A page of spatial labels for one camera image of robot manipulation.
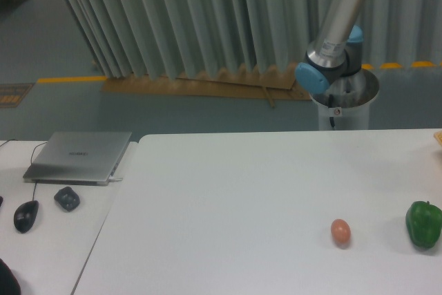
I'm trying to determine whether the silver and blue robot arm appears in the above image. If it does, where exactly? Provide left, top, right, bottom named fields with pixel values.
left=295, top=0, right=365, bottom=94

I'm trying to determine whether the green bell pepper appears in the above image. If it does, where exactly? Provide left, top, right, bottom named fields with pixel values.
left=405, top=201, right=441, bottom=249

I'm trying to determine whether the brown cardboard sheet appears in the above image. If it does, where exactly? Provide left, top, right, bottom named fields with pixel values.
left=102, top=64, right=310, bottom=108

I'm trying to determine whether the white laptop plug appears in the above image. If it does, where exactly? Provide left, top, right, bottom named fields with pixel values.
left=108, top=176, right=123, bottom=183

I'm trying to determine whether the pale green pleated curtain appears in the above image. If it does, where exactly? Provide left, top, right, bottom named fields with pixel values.
left=65, top=0, right=441, bottom=79

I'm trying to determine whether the silver closed laptop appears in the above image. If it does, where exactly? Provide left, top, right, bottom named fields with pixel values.
left=23, top=131, right=132, bottom=185

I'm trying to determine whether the brown egg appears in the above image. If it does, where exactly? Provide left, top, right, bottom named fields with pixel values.
left=330, top=219, right=352, bottom=248

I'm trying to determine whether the black computer mouse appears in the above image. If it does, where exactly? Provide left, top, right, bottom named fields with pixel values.
left=13, top=200, right=39, bottom=234

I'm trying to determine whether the floor warning sticker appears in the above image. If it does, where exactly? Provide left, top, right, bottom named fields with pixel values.
left=0, top=83, right=35, bottom=108

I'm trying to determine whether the yellow basket corner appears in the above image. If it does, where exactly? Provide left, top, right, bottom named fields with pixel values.
left=433, top=131, right=442, bottom=146

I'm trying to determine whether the dark object bottom left corner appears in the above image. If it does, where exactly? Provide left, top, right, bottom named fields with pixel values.
left=0, top=260, right=21, bottom=295

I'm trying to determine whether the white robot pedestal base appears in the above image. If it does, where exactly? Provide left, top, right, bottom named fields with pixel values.
left=311, top=68, right=380, bottom=131

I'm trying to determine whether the black mouse cable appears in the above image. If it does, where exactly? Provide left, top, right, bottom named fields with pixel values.
left=0, top=139, right=49, bottom=202

